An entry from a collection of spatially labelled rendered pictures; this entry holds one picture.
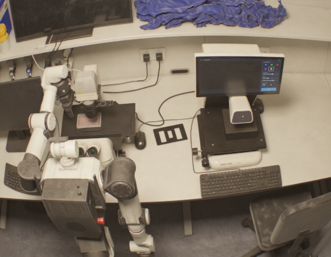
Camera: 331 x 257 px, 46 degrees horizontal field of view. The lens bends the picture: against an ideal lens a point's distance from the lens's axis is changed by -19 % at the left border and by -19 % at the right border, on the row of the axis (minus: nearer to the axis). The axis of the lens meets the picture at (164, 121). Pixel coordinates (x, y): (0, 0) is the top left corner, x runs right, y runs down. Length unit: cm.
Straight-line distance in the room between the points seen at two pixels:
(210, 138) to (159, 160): 28
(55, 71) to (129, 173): 63
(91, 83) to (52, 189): 58
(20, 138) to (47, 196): 99
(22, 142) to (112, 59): 76
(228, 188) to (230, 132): 28
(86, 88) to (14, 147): 76
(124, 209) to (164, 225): 120
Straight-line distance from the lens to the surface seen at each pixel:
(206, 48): 215
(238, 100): 220
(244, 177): 227
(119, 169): 170
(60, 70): 203
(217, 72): 208
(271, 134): 249
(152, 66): 272
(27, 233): 313
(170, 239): 293
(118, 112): 231
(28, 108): 230
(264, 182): 227
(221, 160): 229
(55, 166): 179
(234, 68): 207
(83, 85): 204
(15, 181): 242
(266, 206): 253
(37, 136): 191
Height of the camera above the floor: 263
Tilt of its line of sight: 48 degrees down
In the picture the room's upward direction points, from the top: 4 degrees counter-clockwise
